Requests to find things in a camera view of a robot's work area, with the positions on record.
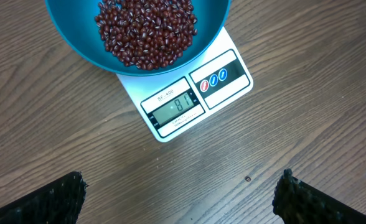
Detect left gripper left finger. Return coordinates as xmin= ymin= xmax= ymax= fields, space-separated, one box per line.
xmin=0 ymin=171 xmax=87 ymax=224

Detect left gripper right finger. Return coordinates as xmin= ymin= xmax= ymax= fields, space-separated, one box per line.
xmin=272 ymin=169 xmax=366 ymax=224

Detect white digital kitchen scale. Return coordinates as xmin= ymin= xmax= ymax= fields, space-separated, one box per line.
xmin=118 ymin=29 xmax=253 ymax=142

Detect blue bowl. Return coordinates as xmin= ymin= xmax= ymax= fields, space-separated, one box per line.
xmin=45 ymin=0 xmax=232 ymax=77

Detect red beans in bowl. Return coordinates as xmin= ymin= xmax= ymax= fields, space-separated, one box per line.
xmin=94 ymin=0 xmax=198 ymax=70

